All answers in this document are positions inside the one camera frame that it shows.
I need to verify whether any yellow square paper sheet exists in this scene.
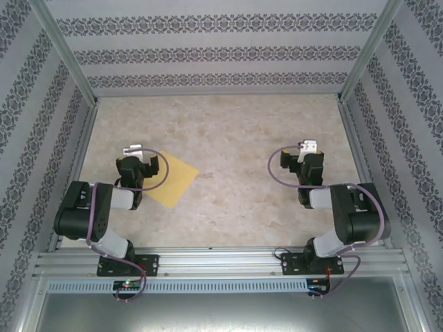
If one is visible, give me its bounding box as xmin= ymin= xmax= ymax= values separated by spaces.
xmin=143 ymin=150 xmax=200 ymax=210

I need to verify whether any grey metal sheet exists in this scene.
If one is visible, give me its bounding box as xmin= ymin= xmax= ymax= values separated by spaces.
xmin=34 ymin=276 xmax=425 ymax=332

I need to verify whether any left green circuit board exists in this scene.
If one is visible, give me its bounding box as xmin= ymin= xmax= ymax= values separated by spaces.
xmin=113 ymin=280 xmax=143 ymax=291

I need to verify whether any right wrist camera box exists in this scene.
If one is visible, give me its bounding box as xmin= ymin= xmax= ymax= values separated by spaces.
xmin=298 ymin=139 xmax=319 ymax=163

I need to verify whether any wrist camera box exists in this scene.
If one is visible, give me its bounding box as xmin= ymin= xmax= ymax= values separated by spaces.
xmin=123 ymin=144 xmax=143 ymax=160
xmin=298 ymin=139 xmax=319 ymax=163

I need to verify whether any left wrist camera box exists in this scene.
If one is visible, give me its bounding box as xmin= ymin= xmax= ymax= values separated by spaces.
xmin=123 ymin=144 xmax=143 ymax=160

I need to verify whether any aluminium side rail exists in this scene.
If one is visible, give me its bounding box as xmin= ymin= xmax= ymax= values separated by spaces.
xmin=337 ymin=100 xmax=394 ymax=248
xmin=48 ymin=100 xmax=100 ymax=252

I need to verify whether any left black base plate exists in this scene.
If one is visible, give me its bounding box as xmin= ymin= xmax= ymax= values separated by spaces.
xmin=96 ymin=254 xmax=161 ymax=277

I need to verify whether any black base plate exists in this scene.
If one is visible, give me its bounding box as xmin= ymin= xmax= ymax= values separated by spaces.
xmin=96 ymin=254 xmax=161 ymax=277
xmin=280 ymin=251 xmax=345 ymax=276

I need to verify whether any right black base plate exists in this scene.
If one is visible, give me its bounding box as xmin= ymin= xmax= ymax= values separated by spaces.
xmin=280 ymin=251 xmax=345 ymax=276

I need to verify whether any aluminium mounting rail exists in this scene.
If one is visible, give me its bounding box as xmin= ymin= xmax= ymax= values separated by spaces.
xmin=33 ymin=246 xmax=411 ymax=278

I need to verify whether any aluminium frame post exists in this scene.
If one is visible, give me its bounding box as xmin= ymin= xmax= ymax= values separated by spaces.
xmin=336 ymin=0 xmax=405 ymax=103
xmin=27 ymin=0 xmax=100 ymax=107

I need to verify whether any slotted grey cable duct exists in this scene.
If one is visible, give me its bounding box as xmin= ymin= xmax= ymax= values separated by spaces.
xmin=46 ymin=279 xmax=309 ymax=294

